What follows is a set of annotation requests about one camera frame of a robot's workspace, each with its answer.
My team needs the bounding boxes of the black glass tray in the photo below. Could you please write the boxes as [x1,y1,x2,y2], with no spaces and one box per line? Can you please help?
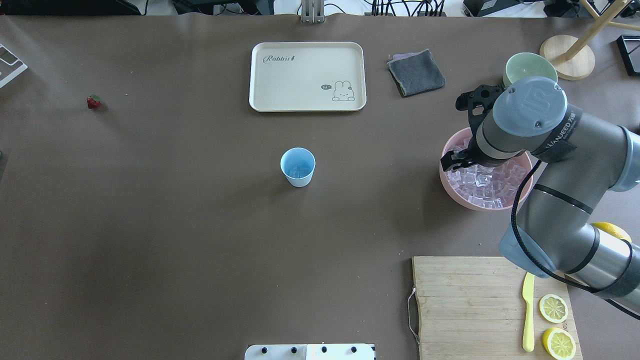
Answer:
[615,34,640,77]

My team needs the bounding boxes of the light blue plastic cup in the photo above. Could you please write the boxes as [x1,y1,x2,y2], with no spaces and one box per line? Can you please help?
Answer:
[279,146,316,188]

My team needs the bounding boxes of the pink bowl of ice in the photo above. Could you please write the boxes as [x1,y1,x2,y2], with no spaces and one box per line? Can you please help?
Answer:
[438,153,533,212]

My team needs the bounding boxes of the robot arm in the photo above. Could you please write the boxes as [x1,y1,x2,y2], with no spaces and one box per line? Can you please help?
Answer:
[440,76,639,319]

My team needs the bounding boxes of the red strawberry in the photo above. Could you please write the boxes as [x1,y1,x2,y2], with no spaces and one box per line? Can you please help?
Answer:
[86,95,103,110]

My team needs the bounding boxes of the lemon half lower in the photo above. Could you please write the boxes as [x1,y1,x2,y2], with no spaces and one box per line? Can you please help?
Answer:
[541,327,578,360]

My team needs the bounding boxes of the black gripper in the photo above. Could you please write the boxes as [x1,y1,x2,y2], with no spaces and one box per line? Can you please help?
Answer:
[439,148,482,173]

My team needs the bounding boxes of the cream rabbit serving tray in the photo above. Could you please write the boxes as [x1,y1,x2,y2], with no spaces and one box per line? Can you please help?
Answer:
[248,41,367,113]

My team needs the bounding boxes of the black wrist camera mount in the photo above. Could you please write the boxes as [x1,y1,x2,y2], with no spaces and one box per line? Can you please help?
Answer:
[454,84,506,136]

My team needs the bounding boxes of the wooden glass holder stand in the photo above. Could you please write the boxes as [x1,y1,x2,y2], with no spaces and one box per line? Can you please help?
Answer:
[539,0,640,81]

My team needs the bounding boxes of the yellow plastic knife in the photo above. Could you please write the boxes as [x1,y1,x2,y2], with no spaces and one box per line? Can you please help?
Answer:
[521,272,535,353]

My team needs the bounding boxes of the green ceramic bowl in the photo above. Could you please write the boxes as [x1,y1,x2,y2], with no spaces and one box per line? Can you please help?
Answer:
[502,52,558,87]

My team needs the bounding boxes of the lemon slice upper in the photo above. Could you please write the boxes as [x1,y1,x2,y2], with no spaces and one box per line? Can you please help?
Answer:
[538,293,569,324]

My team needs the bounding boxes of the yellow lemon far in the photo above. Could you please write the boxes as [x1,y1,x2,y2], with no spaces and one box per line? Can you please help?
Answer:
[590,221,633,243]

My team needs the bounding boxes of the grey folded cloth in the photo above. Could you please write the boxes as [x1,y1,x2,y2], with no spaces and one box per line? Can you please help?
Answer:
[387,48,446,98]

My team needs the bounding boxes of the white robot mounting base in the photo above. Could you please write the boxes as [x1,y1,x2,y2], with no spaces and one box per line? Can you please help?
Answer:
[244,342,377,360]

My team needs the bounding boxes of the wooden cutting board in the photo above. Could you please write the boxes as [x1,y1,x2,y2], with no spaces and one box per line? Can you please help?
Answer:
[412,256,579,360]

